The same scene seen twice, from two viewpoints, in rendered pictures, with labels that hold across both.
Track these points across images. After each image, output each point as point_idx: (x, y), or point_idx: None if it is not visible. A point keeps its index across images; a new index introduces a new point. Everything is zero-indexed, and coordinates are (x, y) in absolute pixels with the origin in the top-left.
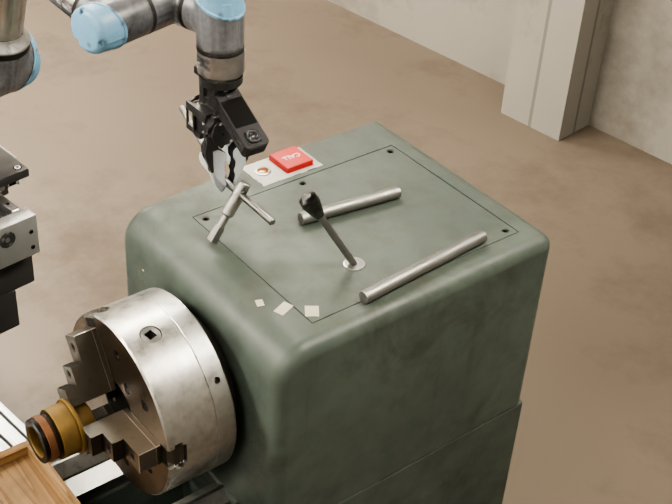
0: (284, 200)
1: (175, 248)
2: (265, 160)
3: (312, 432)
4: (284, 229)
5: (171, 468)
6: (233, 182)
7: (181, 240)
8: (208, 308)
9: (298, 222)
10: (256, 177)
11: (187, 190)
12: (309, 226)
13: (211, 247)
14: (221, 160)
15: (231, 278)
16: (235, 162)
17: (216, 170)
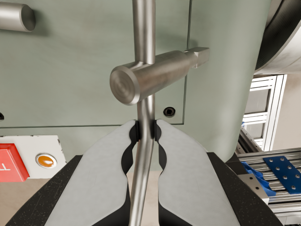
0: (39, 93)
1: (243, 78)
2: (34, 176)
3: None
4: (70, 19)
5: None
6: (135, 120)
7: (231, 86)
8: None
9: (37, 25)
10: (59, 154)
11: (153, 170)
12: (20, 0)
13: (209, 42)
14: (182, 180)
15: None
16: (121, 160)
17: (197, 154)
